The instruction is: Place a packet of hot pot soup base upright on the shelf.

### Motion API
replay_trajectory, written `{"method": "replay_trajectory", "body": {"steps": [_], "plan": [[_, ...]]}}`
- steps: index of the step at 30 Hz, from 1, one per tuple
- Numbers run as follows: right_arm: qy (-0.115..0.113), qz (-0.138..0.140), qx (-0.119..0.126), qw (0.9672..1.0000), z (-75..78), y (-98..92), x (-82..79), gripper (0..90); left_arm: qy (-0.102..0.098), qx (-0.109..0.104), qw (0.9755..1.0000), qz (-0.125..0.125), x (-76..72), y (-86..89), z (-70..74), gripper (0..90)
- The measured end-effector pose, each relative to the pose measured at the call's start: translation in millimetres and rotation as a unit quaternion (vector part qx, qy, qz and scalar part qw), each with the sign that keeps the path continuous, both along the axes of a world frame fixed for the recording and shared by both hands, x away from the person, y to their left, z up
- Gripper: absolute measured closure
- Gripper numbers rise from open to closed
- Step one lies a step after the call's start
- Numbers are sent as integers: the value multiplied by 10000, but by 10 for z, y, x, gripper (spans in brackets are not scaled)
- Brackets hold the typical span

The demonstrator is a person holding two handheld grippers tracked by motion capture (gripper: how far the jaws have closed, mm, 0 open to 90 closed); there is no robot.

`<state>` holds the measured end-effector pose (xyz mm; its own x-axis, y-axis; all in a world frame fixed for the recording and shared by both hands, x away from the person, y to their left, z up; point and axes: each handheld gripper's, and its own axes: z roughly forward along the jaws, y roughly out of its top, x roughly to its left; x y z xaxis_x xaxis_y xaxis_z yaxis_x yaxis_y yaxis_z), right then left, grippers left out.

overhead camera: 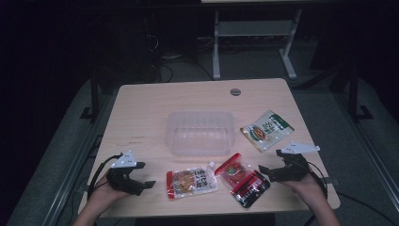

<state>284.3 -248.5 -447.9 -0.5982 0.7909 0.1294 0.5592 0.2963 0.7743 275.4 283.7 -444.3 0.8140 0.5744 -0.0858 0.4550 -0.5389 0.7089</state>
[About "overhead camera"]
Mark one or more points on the red and black snack packet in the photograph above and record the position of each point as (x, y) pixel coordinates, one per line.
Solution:
(244, 182)

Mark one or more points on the person's right hand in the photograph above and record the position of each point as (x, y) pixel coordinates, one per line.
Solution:
(309, 190)

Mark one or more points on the grey round table grommet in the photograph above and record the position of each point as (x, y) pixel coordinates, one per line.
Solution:
(235, 92)

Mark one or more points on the clear plastic container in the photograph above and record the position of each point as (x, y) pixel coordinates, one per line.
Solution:
(200, 133)

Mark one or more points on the black metal stand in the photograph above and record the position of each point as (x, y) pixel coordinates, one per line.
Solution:
(354, 94)
(94, 94)

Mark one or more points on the grey tape strip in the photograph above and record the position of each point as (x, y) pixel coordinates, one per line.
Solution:
(82, 189)
(333, 181)

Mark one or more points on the white desk frame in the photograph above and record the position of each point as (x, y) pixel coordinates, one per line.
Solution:
(254, 28)

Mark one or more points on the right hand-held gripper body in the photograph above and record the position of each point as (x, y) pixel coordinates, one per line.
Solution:
(293, 169)

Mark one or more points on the person's left hand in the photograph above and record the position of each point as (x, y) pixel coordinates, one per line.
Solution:
(106, 194)

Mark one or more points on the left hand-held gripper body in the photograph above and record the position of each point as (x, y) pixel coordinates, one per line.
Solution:
(124, 179)

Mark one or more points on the green and white snack packet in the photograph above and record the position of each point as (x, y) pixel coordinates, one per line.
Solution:
(266, 130)

